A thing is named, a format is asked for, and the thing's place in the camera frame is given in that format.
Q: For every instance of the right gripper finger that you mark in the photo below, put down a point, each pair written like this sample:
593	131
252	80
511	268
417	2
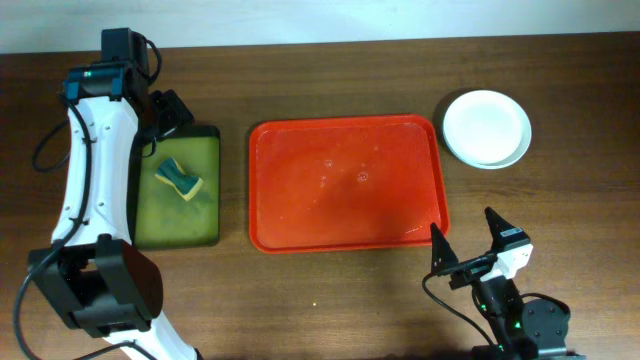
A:
443	259
498	226

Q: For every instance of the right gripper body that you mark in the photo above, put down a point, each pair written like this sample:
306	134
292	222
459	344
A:
464	272

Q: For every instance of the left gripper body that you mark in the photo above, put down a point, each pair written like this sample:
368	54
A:
170	111

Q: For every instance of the green and yellow sponge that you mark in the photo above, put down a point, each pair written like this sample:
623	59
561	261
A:
171	173

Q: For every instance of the white plate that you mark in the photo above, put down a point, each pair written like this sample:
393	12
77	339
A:
484	108

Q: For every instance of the green plate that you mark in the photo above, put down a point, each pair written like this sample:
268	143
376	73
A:
488	147

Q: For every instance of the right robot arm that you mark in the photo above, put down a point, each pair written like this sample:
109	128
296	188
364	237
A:
523	325

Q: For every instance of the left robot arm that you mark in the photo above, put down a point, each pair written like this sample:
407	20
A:
92	274

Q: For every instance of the black tray with soapy water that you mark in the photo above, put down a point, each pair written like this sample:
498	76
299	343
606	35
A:
164	219

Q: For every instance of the red plastic tray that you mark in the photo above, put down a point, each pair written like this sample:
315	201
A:
346	183

